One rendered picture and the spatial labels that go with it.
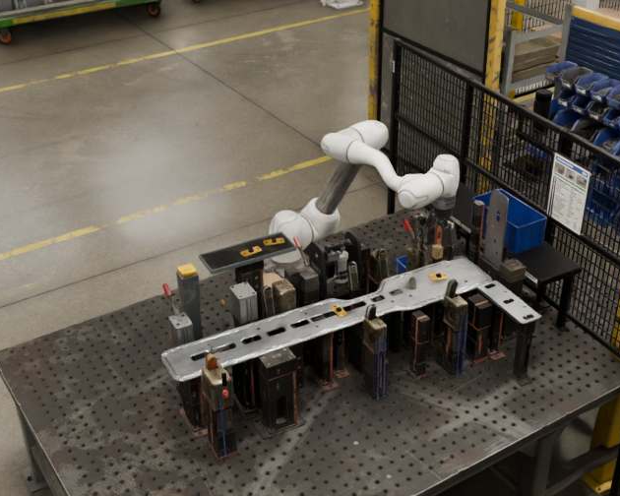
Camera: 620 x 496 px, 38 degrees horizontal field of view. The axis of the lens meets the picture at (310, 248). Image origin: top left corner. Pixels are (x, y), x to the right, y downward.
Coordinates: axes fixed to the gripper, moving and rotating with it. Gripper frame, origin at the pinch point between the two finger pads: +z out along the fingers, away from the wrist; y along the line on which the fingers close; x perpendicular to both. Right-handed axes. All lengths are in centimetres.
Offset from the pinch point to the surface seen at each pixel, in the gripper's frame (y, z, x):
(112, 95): -498, 114, 2
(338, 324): 7, 14, -51
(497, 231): 2.3, -1.9, 26.7
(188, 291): -30, 7, -97
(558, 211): 6, -6, 55
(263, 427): 16, 44, -88
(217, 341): -4, 15, -96
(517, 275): 16.9, 11.0, 26.9
